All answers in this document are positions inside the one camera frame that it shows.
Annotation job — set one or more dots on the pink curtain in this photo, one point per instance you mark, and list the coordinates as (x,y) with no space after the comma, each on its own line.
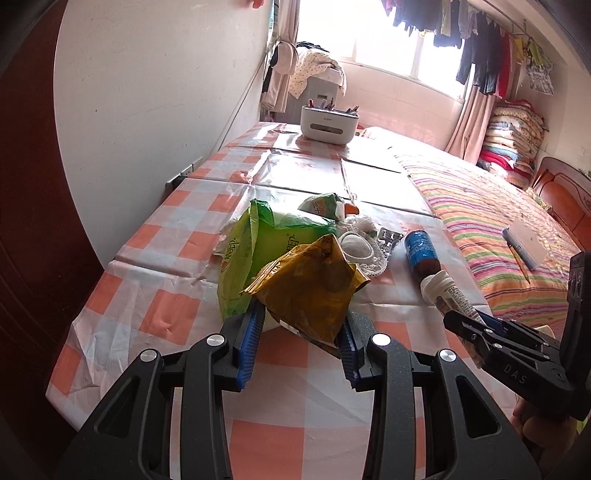
(468,136)
(287,20)

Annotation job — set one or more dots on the yellow pencil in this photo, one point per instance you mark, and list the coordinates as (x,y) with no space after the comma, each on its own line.
(519,262)

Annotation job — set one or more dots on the striped bed cover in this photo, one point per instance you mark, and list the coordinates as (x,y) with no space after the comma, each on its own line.
(476,206)

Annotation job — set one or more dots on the green wet wipes pack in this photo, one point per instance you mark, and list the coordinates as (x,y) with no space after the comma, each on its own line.
(260,236)

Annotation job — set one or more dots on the stack of folded quilts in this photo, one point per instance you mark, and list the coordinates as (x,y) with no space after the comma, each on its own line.
(512,141)

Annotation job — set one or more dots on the white medicine bottle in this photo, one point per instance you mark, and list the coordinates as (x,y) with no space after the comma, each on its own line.
(441,290)

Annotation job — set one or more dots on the wooden headboard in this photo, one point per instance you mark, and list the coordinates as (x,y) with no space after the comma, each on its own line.
(567,191)

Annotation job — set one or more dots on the blue label brown bottle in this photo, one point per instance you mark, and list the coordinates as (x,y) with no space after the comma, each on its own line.
(421,254)

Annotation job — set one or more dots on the orange tangerine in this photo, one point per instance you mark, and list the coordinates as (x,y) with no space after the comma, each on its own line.
(351,209)

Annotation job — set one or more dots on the white storage caddy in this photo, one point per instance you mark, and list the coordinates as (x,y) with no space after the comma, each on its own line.
(328,126)

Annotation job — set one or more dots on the person's left hand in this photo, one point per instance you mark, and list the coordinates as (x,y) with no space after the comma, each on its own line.
(554,438)

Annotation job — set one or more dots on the left pink curtain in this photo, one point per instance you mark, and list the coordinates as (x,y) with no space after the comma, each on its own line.
(287,20)

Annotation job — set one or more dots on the right pink curtain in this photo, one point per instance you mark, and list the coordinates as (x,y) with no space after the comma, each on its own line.
(468,136)

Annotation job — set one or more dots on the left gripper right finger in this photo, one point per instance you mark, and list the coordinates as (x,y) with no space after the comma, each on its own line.
(353,341)

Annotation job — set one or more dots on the grey white notebook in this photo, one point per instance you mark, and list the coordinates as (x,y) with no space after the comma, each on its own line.
(526,243)

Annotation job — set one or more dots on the yellow snack wrapper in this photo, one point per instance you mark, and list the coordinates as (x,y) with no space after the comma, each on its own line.
(309,288)

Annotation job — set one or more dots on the green snack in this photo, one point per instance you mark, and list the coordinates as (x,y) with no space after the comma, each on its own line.
(329,206)

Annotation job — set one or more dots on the silver pill blister pack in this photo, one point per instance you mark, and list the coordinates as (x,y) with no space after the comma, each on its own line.
(387,240)

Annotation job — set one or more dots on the checkered plastic tablecloth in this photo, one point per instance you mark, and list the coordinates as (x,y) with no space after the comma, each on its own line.
(266,322)

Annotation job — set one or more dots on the hanging clothes row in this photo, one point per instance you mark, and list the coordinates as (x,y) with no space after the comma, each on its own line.
(489,53)

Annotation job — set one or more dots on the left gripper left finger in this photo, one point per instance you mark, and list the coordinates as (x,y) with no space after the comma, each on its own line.
(242,333)

